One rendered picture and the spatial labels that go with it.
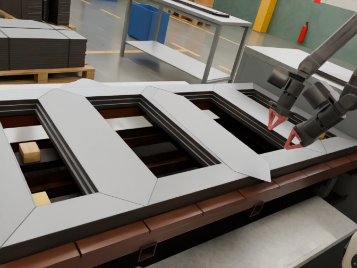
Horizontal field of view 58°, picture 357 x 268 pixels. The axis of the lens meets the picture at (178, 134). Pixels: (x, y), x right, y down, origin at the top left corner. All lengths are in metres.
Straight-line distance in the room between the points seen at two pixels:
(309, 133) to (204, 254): 0.48
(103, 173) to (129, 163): 0.10
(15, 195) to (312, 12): 10.56
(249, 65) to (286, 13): 9.20
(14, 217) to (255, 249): 0.73
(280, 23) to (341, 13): 1.83
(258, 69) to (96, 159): 1.40
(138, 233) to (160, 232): 0.07
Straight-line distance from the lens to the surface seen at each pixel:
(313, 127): 1.01
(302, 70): 1.25
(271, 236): 1.22
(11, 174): 0.93
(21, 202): 0.84
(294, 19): 11.22
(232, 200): 1.04
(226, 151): 1.20
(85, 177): 0.95
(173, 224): 0.90
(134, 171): 0.97
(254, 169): 1.15
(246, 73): 2.21
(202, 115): 1.43
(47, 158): 1.15
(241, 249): 1.12
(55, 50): 3.69
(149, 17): 5.96
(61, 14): 5.60
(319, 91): 1.00
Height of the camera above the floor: 1.43
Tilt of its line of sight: 27 degrees down
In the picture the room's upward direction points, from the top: 15 degrees clockwise
